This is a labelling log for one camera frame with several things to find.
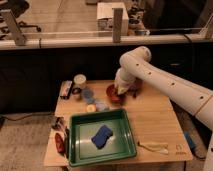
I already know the white cardboard box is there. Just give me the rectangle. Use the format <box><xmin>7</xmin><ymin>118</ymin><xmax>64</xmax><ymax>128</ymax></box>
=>
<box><xmin>97</xmin><ymin>2</ymin><xmax>129</xmax><ymax>35</ymax></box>

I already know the pale yellow banana peel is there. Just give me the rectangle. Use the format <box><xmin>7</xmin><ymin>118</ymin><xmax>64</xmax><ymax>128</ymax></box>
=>
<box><xmin>138</xmin><ymin>142</ymin><xmax>169</xmax><ymax>155</ymax></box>

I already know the dark purple bowl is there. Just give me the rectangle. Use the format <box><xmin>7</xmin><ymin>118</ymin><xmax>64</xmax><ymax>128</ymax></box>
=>
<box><xmin>129</xmin><ymin>78</ymin><xmax>142</xmax><ymax>91</ymax></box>

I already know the light blue small object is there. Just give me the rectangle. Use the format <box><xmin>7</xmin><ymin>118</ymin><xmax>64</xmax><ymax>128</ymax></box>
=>
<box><xmin>95</xmin><ymin>101</ymin><xmax>109</xmax><ymax>111</ymax></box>

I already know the red orange bowl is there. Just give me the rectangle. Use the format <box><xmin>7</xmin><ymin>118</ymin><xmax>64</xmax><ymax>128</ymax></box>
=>
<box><xmin>106</xmin><ymin>84</ymin><xmax>126</xmax><ymax>103</ymax></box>

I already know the blue object on floor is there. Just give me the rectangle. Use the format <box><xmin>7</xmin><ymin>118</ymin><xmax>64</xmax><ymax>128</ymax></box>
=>
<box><xmin>184</xmin><ymin>132</ymin><xmax>196</xmax><ymax>149</ymax></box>

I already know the green plastic tray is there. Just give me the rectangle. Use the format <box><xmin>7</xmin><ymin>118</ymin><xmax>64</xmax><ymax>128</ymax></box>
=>
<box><xmin>69</xmin><ymin>109</ymin><xmax>137</xmax><ymax>167</ymax></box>

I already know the black office chair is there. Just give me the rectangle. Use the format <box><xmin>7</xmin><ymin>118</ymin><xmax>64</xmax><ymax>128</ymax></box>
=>
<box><xmin>0</xmin><ymin>0</ymin><xmax>43</xmax><ymax>34</ymax></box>

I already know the white cup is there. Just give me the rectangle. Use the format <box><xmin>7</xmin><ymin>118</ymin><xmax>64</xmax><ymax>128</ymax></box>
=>
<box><xmin>74</xmin><ymin>74</ymin><xmax>86</xmax><ymax>89</ymax></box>

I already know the blue sponge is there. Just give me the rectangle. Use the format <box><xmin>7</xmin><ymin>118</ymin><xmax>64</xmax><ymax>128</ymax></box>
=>
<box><xmin>91</xmin><ymin>125</ymin><xmax>113</xmax><ymax>149</ymax></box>

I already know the black white rectangular box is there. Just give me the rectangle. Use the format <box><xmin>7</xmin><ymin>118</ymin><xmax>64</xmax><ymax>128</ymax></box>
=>
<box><xmin>60</xmin><ymin>80</ymin><xmax>73</xmax><ymax>99</ymax></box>

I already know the black marker pen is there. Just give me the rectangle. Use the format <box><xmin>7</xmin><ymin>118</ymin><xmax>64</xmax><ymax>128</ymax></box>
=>
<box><xmin>64</xmin><ymin>128</ymin><xmax>69</xmax><ymax>159</ymax></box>

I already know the yellow small round object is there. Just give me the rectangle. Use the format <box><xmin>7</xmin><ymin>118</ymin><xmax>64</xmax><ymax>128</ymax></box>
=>
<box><xmin>86</xmin><ymin>104</ymin><xmax>97</xmax><ymax>112</ymax></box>

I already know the blue round lid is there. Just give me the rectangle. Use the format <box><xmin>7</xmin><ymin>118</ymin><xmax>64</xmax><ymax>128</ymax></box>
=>
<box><xmin>81</xmin><ymin>88</ymin><xmax>94</xmax><ymax>104</ymax></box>

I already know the dark red grape bunch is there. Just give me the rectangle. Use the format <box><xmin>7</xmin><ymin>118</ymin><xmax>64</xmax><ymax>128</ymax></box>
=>
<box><xmin>111</xmin><ymin>94</ymin><xmax>123</xmax><ymax>101</ymax></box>

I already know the small metallic clutter object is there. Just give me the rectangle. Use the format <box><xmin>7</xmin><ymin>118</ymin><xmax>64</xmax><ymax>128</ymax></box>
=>
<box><xmin>51</xmin><ymin>117</ymin><xmax>65</xmax><ymax>130</ymax></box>

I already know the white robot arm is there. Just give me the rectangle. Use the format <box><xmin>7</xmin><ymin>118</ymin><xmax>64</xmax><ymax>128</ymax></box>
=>
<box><xmin>114</xmin><ymin>46</ymin><xmax>213</xmax><ymax>171</ymax></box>

